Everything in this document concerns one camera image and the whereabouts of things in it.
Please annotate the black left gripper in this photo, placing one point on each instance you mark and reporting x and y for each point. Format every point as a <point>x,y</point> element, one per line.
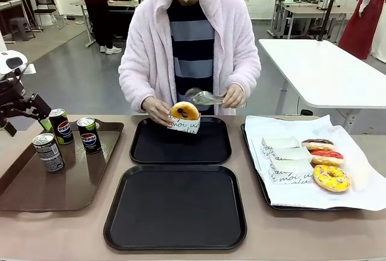
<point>10,92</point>

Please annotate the black Pepsi can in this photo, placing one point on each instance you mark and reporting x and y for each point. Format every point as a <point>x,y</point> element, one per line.
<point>49,155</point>
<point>89,137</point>
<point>61,128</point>

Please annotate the golden donut with dark spots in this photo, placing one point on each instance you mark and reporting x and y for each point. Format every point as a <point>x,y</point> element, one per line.
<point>188,111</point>

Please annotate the metal serving tongs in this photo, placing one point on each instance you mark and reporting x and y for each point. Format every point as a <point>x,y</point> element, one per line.
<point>205,96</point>

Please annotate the chocolate striped donut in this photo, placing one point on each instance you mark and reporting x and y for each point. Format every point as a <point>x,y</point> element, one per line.
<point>318,144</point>

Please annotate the red iced donut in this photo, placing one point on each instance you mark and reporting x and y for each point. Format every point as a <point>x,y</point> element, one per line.
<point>327,157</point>

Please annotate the yellow sprinkled donut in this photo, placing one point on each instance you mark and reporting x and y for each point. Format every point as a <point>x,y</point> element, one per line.
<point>331,179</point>

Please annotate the person's left forearm pink sleeve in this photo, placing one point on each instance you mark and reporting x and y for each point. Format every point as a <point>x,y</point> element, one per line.
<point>247,74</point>

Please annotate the person's right forearm pink sleeve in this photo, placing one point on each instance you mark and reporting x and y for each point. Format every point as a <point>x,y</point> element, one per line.
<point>132,92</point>

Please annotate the person's right hand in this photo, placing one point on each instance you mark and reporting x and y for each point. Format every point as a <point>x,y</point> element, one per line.
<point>155,110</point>

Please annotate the person's left hand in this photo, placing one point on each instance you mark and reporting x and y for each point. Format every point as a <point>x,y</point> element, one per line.
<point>235,96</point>

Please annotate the brown plastic tray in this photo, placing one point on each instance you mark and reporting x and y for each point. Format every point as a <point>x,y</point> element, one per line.
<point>60,182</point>

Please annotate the grey plastic stool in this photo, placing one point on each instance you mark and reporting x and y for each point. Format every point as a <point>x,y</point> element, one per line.
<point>19,24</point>

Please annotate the black office chair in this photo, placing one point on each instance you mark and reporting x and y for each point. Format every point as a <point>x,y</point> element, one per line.
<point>45,5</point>

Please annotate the white background desk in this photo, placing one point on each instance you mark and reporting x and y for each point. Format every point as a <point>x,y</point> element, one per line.
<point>15,0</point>

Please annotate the person in dark red top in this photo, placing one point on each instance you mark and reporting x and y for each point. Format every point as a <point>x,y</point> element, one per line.
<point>96,1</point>

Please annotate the background work table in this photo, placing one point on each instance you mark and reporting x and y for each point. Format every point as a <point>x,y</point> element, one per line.
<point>126,5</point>

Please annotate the black plastic tray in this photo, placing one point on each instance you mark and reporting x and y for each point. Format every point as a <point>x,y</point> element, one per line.
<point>175,209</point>
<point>181,149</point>
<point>301,208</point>

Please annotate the person in pink robe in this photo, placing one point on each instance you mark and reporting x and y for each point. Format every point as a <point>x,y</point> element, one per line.
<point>193,47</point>

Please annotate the black table foot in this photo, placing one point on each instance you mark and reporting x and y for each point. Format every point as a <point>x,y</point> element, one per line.
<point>306,112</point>

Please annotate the white table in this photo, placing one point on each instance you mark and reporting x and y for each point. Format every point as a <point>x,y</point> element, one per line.
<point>316,68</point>

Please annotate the background table with equipment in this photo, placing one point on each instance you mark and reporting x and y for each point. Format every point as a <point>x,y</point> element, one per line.
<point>304,11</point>

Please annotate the black pole stand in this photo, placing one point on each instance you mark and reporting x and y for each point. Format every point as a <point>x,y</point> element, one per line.
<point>330,8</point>

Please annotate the white paper sheet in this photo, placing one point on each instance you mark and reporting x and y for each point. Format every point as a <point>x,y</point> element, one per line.
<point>362,188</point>

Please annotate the red dress mannequin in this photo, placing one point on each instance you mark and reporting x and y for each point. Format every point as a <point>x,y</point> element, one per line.
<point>365,17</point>

